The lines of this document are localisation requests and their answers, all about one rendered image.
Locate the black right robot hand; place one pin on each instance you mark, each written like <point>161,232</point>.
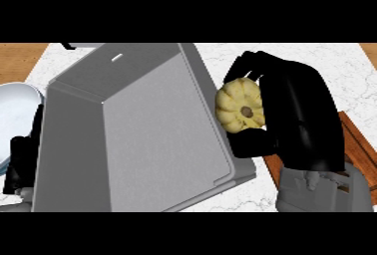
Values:
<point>303,109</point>

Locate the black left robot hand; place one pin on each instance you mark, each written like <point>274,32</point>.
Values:
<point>19,159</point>

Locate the pale yellow round squash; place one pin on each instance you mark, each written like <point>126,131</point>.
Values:
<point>235,103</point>

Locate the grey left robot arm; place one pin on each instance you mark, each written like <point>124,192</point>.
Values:
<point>15,201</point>

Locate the brown wooden cutting board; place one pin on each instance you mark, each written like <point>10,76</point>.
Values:
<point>361,146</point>

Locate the grey open cardboard box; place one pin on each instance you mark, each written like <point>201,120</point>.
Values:
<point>161,132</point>

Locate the white round bowl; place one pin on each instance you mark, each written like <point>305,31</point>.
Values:
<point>16,109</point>

